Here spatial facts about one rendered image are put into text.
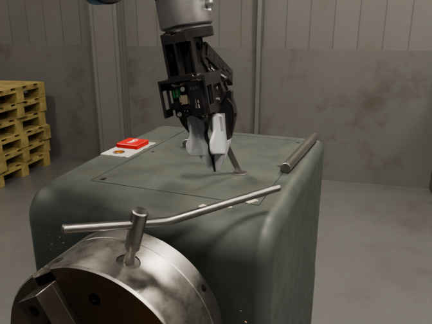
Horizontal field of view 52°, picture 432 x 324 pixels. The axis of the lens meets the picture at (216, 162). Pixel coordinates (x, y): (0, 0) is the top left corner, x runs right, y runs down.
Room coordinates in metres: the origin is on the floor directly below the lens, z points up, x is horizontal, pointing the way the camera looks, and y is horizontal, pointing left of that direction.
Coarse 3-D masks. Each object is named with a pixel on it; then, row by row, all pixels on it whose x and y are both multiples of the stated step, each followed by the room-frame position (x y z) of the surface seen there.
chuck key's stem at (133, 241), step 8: (136, 208) 0.54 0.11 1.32; (144, 208) 0.55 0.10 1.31; (136, 216) 0.53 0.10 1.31; (144, 216) 0.53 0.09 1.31; (136, 224) 0.53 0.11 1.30; (144, 224) 0.54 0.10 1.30; (128, 232) 0.54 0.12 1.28; (136, 232) 0.53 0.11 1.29; (128, 240) 0.54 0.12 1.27; (136, 240) 0.53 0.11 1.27; (128, 248) 0.54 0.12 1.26; (136, 248) 0.54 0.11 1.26; (128, 256) 0.54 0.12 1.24; (128, 264) 0.54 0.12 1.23
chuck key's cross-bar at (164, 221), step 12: (252, 192) 0.63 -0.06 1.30; (264, 192) 0.64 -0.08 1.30; (216, 204) 0.60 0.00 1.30; (228, 204) 0.61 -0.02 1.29; (180, 216) 0.57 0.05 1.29; (192, 216) 0.58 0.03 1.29; (72, 228) 0.49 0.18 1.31; (84, 228) 0.50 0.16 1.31; (96, 228) 0.51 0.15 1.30; (108, 228) 0.52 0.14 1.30; (120, 228) 0.52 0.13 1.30
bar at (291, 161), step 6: (312, 138) 1.07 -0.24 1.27; (306, 144) 1.01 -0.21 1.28; (312, 144) 1.05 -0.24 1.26; (300, 150) 0.96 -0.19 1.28; (306, 150) 0.99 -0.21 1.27; (294, 156) 0.91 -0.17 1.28; (300, 156) 0.93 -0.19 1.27; (288, 162) 0.87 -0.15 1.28; (294, 162) 0.89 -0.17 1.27; (282, 168) 0.86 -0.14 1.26; (288, 168) 0.86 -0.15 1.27
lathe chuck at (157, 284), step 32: (64, 256) 0.57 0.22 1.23; (96, 256) 0.55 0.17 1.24; (160, 256) 0.58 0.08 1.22; (32, 288) 0.56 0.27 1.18; (64, 288) 0.54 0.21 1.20; (96, 288) 0.52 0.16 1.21; (128, 288) 0.50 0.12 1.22; (160, 288) 0.52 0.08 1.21; (192, 288) 0.56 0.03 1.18; (96, 320) 0.52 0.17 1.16; (128, 320) 0.50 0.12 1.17; (160, 320) 0.48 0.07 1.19; (192, 320) 0.52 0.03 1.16
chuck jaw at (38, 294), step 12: (48, 276) 0.55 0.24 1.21; (48, 288) 0.52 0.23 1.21; (60, 288) 0.54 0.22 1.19; (24, 300) 0.51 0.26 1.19; (36, 300) 0.50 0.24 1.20; (48, 300) 0.51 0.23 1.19; (60, 300) 0.53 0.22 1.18; (24, 312) 0.51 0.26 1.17; (36, 312) 0.51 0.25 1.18; (48, 312) 0.50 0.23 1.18; (60, 312) 0.51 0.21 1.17; (72, 312) 0.53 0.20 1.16
